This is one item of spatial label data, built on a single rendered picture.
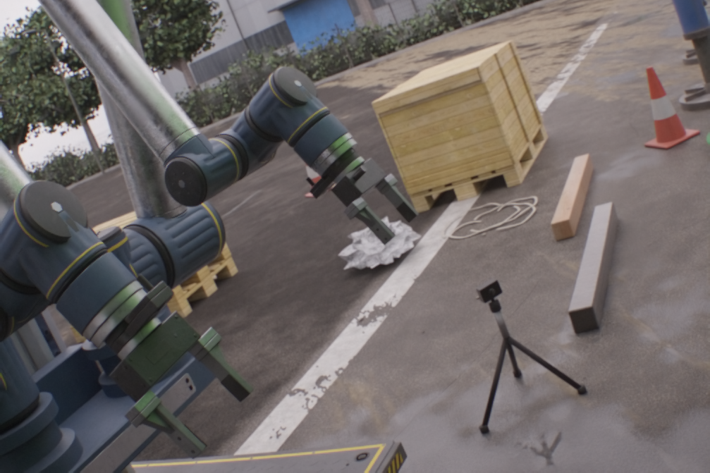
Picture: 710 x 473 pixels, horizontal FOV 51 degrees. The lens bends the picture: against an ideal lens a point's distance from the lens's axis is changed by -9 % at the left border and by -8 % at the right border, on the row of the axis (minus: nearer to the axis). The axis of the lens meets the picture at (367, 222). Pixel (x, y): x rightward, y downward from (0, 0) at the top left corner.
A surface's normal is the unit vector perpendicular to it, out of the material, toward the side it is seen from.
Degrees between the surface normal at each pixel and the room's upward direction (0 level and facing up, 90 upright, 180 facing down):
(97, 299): 74
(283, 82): 63
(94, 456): 90
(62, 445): 23
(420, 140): 90
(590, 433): 0
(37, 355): 90
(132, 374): 92
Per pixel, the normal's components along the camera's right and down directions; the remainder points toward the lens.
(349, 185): -0.40, 0.33
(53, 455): -0.02, -0.91
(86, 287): 0.22, -0.17
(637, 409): -0.37, -0.90
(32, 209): 0.60, -0.61
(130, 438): 0.85, -0.24
